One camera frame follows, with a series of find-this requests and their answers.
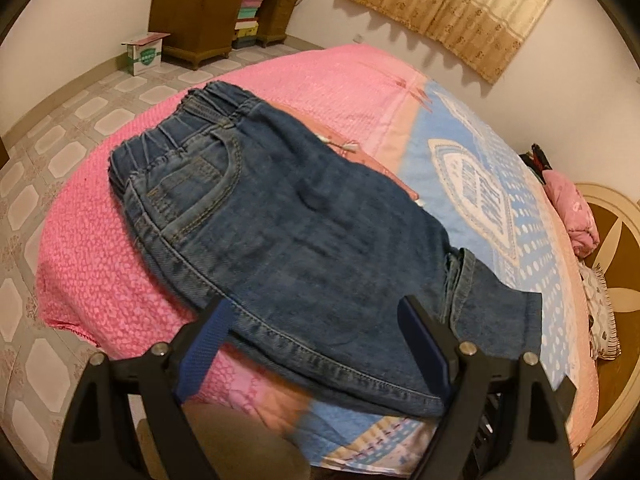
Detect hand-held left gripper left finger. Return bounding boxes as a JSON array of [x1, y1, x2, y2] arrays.
[[52, 297, 234, 480]]

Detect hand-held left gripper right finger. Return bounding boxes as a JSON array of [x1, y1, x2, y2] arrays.
[[397, 296, 575, 480]]

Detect blue denim jeans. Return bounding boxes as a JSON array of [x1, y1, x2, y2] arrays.
[[107, 80, 543, 418]]

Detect person's grey-clad leg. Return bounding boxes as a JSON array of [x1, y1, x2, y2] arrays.
[[140, 400, 311, 480]]

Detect bed with patterned sheet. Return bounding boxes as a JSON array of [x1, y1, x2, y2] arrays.
[[37, 42, 601, 471]]

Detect patterned white pillow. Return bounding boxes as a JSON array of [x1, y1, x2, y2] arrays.
[[577, 260, 621, 361]]

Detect folded pink quilt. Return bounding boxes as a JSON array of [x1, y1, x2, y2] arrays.
[[542, 170, 600, 258]]

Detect dark clothes pile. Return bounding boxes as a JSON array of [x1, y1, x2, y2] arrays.
[[520, 142, 553, 183]]

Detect cream and brown headboard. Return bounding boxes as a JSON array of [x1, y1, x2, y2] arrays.
[[570, 182, 640, 461]]

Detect green and white carton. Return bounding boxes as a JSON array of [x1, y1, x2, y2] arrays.
[[120, 31, 172, 77]]

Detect stack of colourful boxes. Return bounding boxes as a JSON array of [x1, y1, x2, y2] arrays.
[[232, 0, 262, 51]]

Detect brown wooden desk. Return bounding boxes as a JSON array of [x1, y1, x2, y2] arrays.
[[148, 0, 301, 71]]

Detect beige patterned window curtain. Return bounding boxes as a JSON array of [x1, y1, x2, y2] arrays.
[[339, 0, 566, 86]]

